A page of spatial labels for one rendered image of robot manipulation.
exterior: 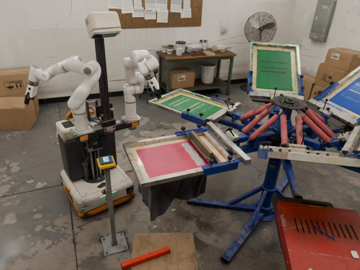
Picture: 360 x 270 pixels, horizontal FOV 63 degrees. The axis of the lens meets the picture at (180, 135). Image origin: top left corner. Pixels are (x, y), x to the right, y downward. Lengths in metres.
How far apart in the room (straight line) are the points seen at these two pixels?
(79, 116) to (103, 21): 0.74
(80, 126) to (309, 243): 1.77
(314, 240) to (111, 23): 1.81
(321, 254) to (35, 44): 5.23
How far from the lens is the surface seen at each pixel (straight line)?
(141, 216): 3.26
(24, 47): 5.83
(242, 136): 2.64
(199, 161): 2.37
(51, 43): 5.79
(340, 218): 1.95
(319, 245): 1.74
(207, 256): 2.94
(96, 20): 2.15
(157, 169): 2.28
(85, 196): 3.16
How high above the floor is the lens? 2.29
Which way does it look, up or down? 29 degrees down
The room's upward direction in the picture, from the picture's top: 3 degrees clockwise
